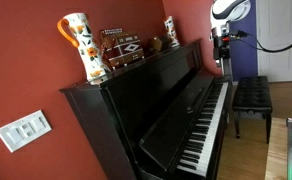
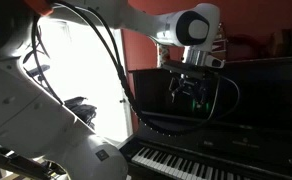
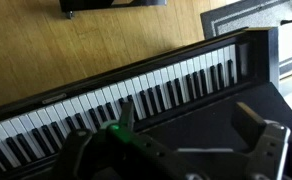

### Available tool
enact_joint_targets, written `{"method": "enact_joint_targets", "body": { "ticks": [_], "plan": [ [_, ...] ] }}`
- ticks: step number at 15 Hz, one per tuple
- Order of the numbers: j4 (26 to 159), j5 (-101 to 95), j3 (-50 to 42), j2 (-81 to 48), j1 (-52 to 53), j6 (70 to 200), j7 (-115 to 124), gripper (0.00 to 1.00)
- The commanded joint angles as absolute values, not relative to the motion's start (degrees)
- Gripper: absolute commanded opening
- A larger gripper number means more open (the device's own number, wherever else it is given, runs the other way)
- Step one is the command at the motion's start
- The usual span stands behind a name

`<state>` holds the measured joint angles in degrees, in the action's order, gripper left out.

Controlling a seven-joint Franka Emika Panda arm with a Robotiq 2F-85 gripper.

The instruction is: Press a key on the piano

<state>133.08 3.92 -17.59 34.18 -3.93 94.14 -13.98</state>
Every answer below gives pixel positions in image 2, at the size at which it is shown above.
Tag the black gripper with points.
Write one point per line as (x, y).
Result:
(197, 90)

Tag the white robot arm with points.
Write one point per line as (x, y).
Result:
(35, 124)

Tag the black upright piano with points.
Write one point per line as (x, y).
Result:
(244, 133)

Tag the dark bag by window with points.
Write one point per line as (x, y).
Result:
(85, 112)

